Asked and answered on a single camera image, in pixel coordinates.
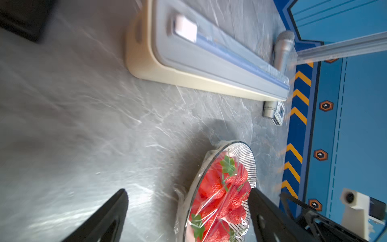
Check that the black white chessboard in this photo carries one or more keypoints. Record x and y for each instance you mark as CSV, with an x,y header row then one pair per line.
x,y
26,18

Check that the small white digital timer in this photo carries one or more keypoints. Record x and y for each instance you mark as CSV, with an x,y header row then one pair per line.
x,y
279,112

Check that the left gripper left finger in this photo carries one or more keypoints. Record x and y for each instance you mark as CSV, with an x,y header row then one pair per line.
x,y
106,224

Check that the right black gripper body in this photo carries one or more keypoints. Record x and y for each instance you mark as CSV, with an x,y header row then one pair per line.
x,y
320,227

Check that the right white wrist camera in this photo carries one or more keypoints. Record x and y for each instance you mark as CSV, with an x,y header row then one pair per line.
x,y
361,211

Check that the right aluminium frame post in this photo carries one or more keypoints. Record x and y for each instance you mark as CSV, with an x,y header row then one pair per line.
x,y
353,47

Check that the silver microphone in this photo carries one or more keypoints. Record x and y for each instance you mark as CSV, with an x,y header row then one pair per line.
x,y
282,49

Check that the clear plastic wrap sheet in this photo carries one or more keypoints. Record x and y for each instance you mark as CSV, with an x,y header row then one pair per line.
x,y
217,193

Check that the red strawberries pile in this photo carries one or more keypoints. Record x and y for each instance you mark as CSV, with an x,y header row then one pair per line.
x,y
218,213

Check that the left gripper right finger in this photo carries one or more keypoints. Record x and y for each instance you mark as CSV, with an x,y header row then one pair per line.
x,y
271,224

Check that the cream plastic wrap dispenser box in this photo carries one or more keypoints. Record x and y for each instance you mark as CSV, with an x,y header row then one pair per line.
x,y
171,43

